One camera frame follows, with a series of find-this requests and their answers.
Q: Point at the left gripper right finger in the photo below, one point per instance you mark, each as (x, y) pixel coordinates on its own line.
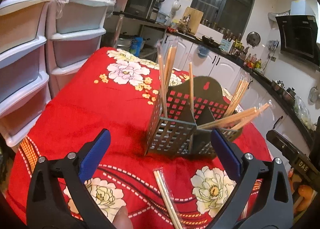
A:
(273, 207)

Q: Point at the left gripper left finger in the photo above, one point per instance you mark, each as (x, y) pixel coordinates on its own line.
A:
(46, 206)

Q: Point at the chopstick pair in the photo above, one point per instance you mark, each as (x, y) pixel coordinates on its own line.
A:
(191, 88)
(164, 191)
(238, 120)
(238, 95)
(170, 61)
(162, 80)

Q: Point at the left hand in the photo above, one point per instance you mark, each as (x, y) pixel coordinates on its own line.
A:
(122, 220)

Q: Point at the white base cabinets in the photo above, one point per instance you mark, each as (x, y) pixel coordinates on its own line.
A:
(227, 72)

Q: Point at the white drawer tower left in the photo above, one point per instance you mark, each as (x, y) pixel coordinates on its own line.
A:
(24, 79)

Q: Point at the white drawer tower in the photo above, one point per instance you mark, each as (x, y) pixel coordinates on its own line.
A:
(74, 29)
(24, 79)

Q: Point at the olive perforated utensil holder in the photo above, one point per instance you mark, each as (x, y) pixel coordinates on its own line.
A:
(175, 132)

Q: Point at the red floral tablecloth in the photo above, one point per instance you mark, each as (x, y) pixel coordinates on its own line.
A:
(117, 91)

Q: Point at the black range hood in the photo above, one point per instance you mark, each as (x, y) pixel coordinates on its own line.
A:
(298, 36)

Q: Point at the black wok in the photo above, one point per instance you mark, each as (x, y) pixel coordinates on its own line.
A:
(209, 41)

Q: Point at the blue canister on shelf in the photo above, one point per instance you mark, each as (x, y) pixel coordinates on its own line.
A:
(136, 46)

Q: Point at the white drawer tower right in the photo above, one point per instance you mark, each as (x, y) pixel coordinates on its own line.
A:
(74, 29)

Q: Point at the wooden cutting board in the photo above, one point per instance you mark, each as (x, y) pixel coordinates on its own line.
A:
(195, 16)

